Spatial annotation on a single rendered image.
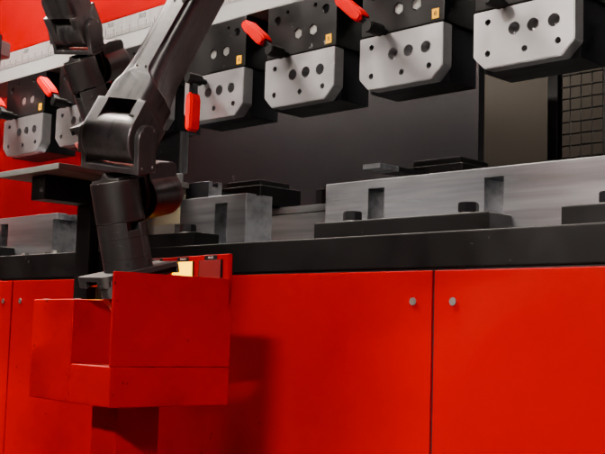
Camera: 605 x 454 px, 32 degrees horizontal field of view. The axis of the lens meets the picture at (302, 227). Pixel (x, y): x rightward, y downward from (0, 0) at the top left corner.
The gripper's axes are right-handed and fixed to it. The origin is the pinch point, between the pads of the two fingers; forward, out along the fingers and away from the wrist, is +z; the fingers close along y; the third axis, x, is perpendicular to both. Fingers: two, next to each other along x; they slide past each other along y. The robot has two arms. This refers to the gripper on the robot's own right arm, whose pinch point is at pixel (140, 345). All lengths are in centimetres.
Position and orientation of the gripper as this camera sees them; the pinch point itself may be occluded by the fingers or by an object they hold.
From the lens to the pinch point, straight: 126.0
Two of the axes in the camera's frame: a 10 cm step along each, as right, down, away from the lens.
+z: 1.4, 9.9, 0.8
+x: -6.4, 0.3, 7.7
